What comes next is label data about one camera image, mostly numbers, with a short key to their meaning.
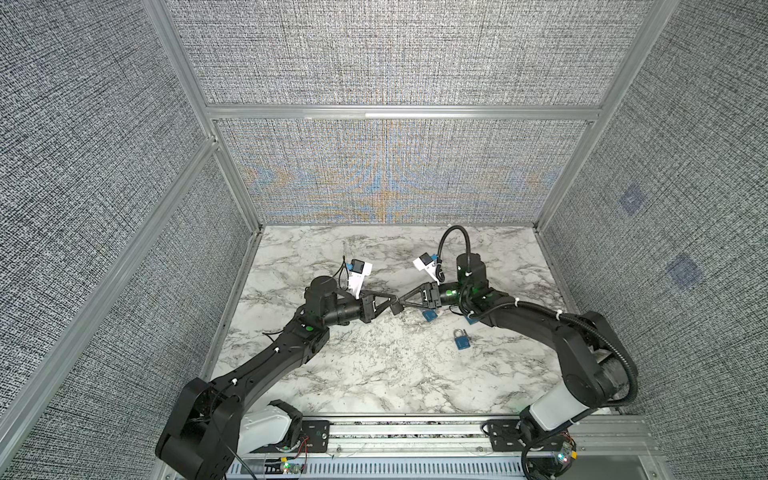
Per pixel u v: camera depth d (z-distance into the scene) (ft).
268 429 1.83
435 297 2.32
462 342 2.88
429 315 3.10
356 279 2.27
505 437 2.40
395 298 2.43
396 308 2.46
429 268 2.50
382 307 2.39
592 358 1.54
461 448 2.40
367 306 2.18
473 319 2.18
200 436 1.31
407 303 2.47
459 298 2.31
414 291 2.41
